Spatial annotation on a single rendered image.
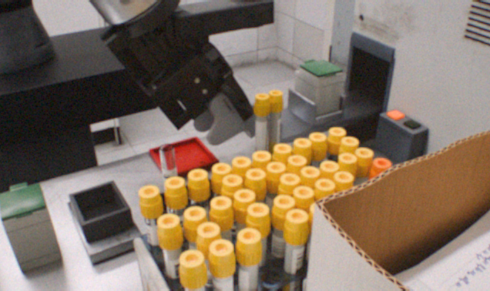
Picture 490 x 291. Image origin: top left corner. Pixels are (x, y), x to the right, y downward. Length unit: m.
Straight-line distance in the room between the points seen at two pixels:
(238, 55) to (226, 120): 2.69
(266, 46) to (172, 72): 2.85
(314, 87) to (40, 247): 0.35
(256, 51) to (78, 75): 2.64
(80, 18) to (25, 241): 1.70
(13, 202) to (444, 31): 0.47
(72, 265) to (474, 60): 0.46
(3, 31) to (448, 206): 0.62
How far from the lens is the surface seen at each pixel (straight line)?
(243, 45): 3.17
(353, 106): 0.63
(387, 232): 0.34
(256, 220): 0.30
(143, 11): 0.40
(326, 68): 0.56
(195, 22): 0.44
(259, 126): 0.48
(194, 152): 0.58
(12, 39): 0.73
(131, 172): 0.56
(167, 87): 0.43
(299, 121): 0.58
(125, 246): 0.45
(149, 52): 0.43
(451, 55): 0.54
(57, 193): 0.55
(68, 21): 2.08
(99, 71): 0.67
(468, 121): 0.54
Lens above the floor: 1.19
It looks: 31 degrees down
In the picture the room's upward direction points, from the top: straight up
